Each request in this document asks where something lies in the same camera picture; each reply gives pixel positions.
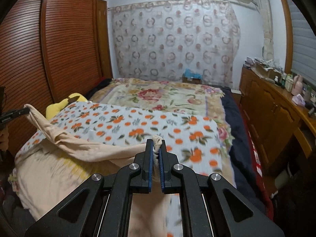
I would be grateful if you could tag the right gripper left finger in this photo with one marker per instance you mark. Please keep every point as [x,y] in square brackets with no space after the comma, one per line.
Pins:
[100,206]

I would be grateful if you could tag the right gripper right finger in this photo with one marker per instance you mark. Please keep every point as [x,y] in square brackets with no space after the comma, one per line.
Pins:
[210,205]

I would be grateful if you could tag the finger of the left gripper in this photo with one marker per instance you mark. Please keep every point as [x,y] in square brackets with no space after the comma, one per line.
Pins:
[12,115]

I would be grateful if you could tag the peach t-shirt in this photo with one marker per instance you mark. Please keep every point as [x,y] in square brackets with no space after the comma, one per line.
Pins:
[83,139]

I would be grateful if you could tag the yellow plush toy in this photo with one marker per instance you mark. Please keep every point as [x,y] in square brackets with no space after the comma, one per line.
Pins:
[53,109]

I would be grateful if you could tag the dark blue bed sheet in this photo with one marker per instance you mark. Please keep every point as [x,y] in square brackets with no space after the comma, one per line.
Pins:
[240,154]

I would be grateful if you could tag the orange print blanket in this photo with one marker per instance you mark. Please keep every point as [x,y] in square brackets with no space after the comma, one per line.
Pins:
[196,143]

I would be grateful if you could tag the brown louvered wardrobe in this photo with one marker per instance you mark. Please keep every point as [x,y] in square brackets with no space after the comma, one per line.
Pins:
[51,49]

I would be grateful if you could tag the floral bed quilt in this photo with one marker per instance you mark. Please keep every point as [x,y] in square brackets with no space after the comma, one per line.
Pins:
[175,97]

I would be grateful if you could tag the wooden sideboard cabinet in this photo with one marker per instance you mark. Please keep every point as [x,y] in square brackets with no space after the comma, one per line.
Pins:
[273,119]

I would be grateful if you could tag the pink thermos jug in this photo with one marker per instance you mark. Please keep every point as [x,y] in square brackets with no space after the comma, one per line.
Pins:
[297,85]

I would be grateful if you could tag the patterned sheer curtain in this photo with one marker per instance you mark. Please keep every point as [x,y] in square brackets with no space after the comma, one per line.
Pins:
[161,40]

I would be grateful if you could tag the grey window blind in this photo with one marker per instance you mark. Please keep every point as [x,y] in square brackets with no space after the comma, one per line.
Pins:
[304,53]

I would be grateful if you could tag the cream tied curtain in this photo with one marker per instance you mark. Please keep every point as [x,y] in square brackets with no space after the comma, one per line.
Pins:
[266,16]

